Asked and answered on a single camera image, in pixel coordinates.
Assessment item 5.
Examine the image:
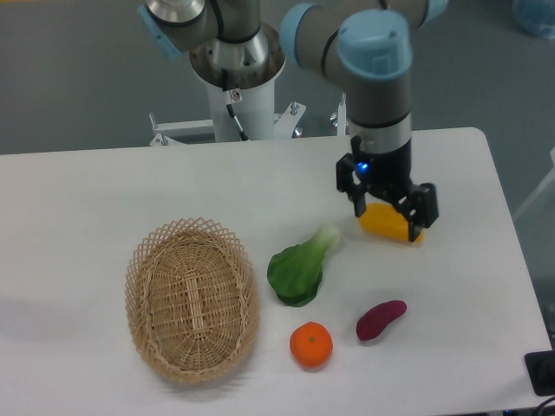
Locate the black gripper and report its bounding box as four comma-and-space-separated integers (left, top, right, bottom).
336, 136, 439, 242

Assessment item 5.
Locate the green leafy bok choy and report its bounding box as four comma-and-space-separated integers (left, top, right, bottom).
266, 224, 340, 307

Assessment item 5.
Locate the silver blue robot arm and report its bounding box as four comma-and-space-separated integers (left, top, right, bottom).
138, 1, 446, 242

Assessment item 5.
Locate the yellow mango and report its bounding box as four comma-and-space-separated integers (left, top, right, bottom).
358, 203, 409, 242

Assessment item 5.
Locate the purple sweet potato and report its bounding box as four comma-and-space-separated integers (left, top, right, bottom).
356, 300, 408, 341

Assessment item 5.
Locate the orange tangerine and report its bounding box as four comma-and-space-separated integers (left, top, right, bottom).
290, 322, 333, 368

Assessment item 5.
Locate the woven wicker basket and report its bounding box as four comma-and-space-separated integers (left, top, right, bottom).
125, 218, 259, 384

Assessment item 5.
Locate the blue plastic bag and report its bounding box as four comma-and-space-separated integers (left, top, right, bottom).
512, 0, 554, 40

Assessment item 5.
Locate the black device at edge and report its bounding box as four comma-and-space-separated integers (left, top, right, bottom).
524, 350, 554, 397

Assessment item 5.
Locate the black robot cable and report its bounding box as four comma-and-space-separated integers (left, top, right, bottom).
219, 68, 251, 142

